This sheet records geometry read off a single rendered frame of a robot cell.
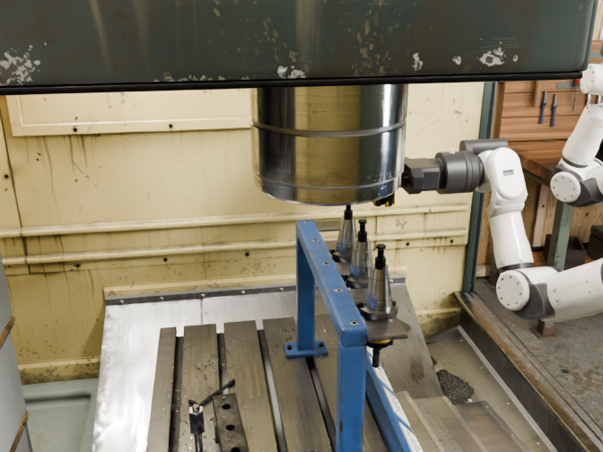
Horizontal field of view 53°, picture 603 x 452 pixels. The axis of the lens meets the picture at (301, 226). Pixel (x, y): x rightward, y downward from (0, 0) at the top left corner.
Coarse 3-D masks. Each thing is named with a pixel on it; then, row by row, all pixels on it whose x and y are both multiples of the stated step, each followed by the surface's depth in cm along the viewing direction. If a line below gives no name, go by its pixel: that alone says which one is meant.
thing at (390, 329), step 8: (376, 320) 94; (384, 320) 94; (392, 320) 94; (400, 320) 94; (368, 328) 92; (376, 328) 92; (384, 328) 92; (392, 328) 92; (400, 328) 92; (408, 328) 92; (368, 336) 90; (376, 336) 90; (384, 336) 90; (392, 336) 90; (400, 336) 90
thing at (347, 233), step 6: (342, 216) 115; (342, 222) 114; (348, 222) 114; (354, 222) 114; (342, 228) 114; (348, 228) 114; (354, 228) 115; (342, 234) 115; (348, 234) 114; (354, 234) 115; (342, 240) 115; (348, 240) 114; (336, 246) 116; (342, 246) 115; (348, 246) 115; (342, 252) 115; (348, 252) 115
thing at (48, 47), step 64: (0, 0) 43; (64, 0) 44; (128, 0) 44; (192, 0) 45; (256, 0) 46; (320, 0) 46; (384, 0) 47; (448, 0) 48; (512, 0) 49; (576, 0) 49; (0, 64) 45; (64, 64) 45; (128, 64) 46; (192, 64) 47; (256, 64) 47; (320, 64) 48; (384, 64) 49; (448, 64) 50; (512, 64) 51; (576, 64) 52
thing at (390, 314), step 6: (360, 300) 98; (360, 306) 98; (360, 312) 96; (366, 312) 95; (372, 312) 95; (378, 312) 95; (384, 312) 95; (390, 312) 95; (396, 312) 95; (366, 318) 96; (372, 318) 95; (378, 318) 94; (384, 318) 94; (390, 318) 96; (396, 318) 96
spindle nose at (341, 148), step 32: (256, 96) 58; (288, 96) 55; (320, 96) 54; (352, 96) 54; (384, 96) 55; (256, 128) 59; (288, 128) 56; (320, 128) 55; (352, 128) 55; (384, 128) 57; (256, 160) 61; (288, 160) 57; (320, 160) 56; (352, 160) 56; (384, 160) 58; (288, 192) 58; (320, 192) 57; (352, 192) 58; (384, 192) 60
